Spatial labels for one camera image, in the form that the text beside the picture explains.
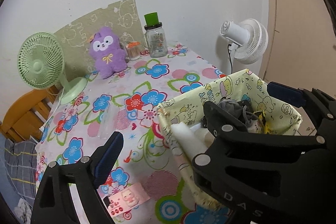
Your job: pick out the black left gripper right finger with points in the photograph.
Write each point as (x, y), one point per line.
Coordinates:
(272, 178)

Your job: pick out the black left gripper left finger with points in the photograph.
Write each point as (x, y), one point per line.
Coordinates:
(53, 202)

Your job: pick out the yellow cartoon fabric basket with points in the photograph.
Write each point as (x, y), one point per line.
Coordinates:
(282, 118)

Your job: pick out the pink wet wipes pack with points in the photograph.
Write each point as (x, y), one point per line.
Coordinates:
(125, 200)

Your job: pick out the clear pack cotton pads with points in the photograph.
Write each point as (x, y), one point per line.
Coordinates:
(107, 126)

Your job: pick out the cartoon tissue pack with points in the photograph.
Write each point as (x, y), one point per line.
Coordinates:
(258, 123)

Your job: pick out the blue plaid bedding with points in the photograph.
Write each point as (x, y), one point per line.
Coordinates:
(18, 168)

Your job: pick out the wooden bed headboard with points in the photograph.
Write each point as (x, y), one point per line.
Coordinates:
(27, 115)

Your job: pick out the floral tablecloth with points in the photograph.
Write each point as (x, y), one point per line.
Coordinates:
(72, 132)

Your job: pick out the white standing fan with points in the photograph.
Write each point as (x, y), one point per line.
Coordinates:
(248, 41)

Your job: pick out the green desk fan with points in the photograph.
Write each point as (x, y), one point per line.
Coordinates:
(41, 65)

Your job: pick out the purple plush toy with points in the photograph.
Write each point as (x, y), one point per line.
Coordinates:
(109, 57)

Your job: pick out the cotton swab container orange lid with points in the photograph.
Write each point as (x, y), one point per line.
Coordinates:
(133, 50)

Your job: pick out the glass mason jar green lid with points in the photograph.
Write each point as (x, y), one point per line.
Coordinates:
(155, 36)

